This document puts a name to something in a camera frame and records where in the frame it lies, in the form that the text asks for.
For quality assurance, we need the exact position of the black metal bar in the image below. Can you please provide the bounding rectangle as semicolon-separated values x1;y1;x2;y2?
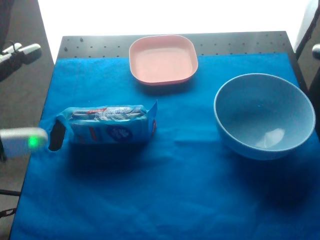
0;189;21;197

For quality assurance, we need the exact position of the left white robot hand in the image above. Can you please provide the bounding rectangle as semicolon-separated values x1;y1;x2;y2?
0;41;43;82

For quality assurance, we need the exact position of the blue snack packet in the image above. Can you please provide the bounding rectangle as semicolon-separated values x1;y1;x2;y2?
47;99;159;152

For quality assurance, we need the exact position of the blue table cloth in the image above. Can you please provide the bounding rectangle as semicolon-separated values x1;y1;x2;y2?
9;51;320;240

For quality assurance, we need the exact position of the light blue bowl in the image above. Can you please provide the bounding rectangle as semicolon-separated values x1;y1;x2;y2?
213;73;317;161

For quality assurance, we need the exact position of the black strap clip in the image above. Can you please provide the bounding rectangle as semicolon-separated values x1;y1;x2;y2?
0;208;17;220

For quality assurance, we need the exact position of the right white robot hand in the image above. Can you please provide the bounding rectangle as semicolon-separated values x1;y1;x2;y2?
311;42;320;61

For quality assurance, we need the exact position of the pink square plate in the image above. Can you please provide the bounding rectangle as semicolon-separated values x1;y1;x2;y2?
128;34;199;87

